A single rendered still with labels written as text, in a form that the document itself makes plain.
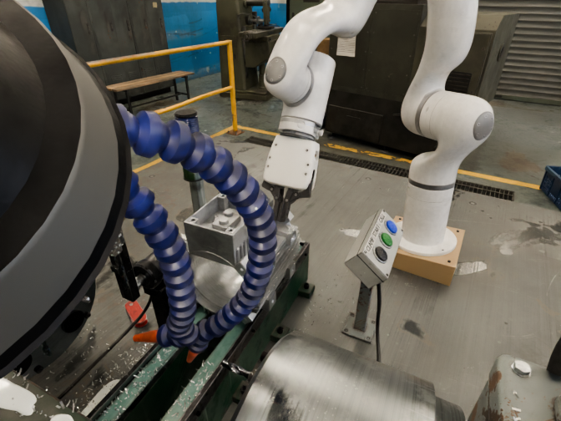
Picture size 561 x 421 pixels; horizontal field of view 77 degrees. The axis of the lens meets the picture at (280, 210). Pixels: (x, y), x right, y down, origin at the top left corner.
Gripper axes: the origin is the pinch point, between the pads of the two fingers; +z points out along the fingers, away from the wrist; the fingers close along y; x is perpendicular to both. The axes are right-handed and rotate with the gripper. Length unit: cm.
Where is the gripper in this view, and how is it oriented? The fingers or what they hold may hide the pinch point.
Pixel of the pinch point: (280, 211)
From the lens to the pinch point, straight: 72.6
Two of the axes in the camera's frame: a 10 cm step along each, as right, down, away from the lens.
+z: -2.2, 9.7, 0.7
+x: -3.8, -0.2, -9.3
